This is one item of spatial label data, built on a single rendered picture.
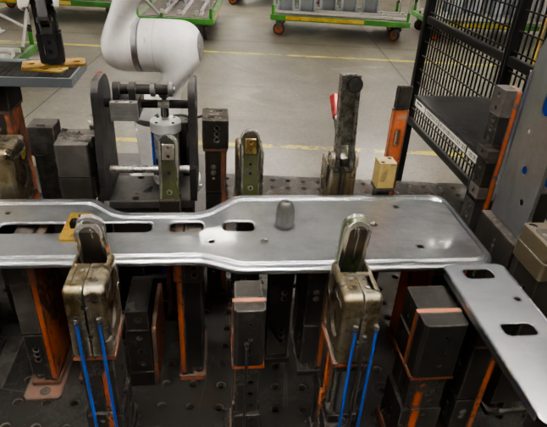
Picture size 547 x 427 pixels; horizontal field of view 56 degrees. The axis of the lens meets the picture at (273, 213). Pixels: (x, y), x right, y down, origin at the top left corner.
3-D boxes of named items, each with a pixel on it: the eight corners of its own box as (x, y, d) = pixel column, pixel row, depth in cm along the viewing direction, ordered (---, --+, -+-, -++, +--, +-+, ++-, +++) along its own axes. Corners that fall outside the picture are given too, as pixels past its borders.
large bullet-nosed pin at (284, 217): (275, 238, 86) (278, 204, 83) (273, 228, 89) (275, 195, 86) (294, 238, 87) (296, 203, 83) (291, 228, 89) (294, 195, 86)
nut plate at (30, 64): (21, 69, 70) (19, 60, 69) (23, 63, 73) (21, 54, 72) (85, 65, 72) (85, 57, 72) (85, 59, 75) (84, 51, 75)
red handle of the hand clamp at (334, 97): (334, 158, 96) (325, 91, 103) (331, 164, 98) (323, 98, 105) (356, 158, 96) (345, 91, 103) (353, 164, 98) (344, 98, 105)
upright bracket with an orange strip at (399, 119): (360, 302, 117) (398, 86, 92) (359, 297, 118) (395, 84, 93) (372, 301, 117) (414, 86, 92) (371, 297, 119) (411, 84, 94)
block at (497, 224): (469, 373, 100) (513, 245, 85) (445, 329, 110) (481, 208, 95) (483, 372, 100) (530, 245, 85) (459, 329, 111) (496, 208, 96)
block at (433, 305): (384, 461, 83) (417, 331, 69) (366, 404, 93) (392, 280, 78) (439, 457, 84) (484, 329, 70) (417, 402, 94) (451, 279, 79)
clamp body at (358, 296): (306, 479, 80) (330, 307, 62) (296, 416, 90) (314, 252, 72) (363, 476, 81) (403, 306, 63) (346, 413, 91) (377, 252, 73)
